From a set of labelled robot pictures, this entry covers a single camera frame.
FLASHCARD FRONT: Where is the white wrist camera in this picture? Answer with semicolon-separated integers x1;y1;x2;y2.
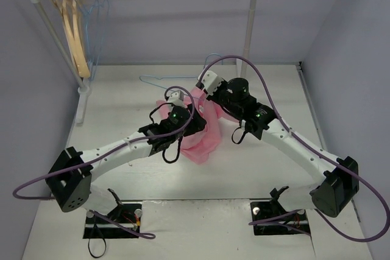
196;70;225;95
166;90;185;107

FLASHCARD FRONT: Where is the pink t shirt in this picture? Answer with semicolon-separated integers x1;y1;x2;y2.
155;86;228;166

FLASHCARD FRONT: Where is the wooden hanger right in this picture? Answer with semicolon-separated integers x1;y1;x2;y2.
58;0;91;78

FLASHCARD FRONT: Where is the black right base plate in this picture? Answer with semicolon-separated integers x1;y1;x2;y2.
250;200;311;236

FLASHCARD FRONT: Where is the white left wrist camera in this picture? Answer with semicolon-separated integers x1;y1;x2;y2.
166;90;185;107

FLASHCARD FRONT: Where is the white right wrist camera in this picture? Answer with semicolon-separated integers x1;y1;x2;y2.
196;70;225;95

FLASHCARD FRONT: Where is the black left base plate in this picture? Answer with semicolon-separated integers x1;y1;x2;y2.
83;202;142;239

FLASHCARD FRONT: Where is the wooden hanger middle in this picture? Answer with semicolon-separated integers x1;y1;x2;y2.
49;0;90;77

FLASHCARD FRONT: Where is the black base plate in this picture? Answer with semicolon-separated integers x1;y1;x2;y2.
250;200;311;236
83;202;142;239

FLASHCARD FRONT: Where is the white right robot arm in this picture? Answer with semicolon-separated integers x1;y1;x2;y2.
197;71;359;219

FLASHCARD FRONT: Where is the wooden hanger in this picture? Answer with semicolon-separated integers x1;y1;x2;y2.
41;0;86;75
49;0;90;77
58;0;91;78

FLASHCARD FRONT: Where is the blue wire hanger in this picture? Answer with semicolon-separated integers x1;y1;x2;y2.
76;0;110;78
138;52;222;93
71;0;101;80

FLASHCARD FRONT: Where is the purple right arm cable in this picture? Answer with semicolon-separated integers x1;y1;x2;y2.
197;55;390;242

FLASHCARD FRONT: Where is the wooden hanger left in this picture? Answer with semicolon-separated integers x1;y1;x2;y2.
41;0;86;75

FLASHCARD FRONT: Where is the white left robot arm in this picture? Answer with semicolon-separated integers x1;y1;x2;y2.
46;105;207;223

